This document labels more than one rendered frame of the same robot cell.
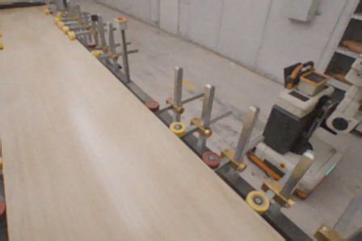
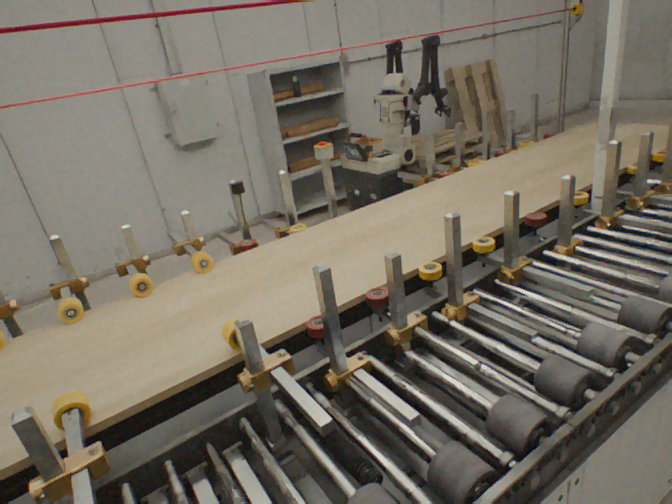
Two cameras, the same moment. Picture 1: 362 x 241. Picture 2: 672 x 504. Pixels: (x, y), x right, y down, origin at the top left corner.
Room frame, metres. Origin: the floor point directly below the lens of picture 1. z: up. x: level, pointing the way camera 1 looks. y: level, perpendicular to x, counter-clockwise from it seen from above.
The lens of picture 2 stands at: (1.30, 2.80, 1.65)
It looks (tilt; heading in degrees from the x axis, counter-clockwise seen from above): 25 degrees down; 279
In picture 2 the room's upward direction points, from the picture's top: 10 degrees counter-clockwise
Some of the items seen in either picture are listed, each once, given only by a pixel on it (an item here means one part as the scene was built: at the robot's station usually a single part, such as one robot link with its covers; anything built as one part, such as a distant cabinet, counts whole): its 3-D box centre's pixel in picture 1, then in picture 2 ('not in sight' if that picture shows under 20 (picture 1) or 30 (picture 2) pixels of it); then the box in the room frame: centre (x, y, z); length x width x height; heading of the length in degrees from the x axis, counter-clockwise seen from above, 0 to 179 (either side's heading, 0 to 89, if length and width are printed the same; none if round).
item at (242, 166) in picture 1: (233, 160); not in sight; (0.68, -0.27, 0.81); 0.14 x 0.06 x 0.05; 39
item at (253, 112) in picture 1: (241, 149); (486, 148); (0.66, -0.29, 0.90); 0.04 x 0.04 x 0.48; 39
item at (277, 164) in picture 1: (292, 153); not in sight; (1.37, -1.10, 0.16); 0.67 x 0.64 x 0.25; 38
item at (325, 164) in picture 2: (124, 57); (331, 199); (1.63, 0.49, 0.93); 0.05 x 0.05 x 0.45; 39
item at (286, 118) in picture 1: (300, 113); (375, 178); (1.44, -1.05, 0.59); 0.55 x 0.34 x 0.83; 128
